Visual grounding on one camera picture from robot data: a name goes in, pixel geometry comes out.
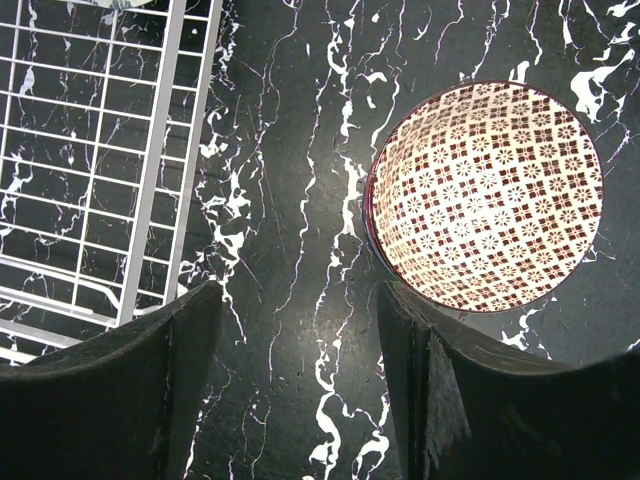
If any brown patterned bowl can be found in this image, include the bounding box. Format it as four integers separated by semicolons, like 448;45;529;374
363;81;604;313

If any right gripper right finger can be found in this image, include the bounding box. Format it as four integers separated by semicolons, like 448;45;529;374
377;282;470;479

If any green spotted white bowl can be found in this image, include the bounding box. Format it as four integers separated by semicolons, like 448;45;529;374
83;0;152;10

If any white wire dish rack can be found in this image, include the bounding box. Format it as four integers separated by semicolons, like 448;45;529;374
1;1;221;366

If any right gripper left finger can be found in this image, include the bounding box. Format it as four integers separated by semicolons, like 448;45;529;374
159;281;222;479

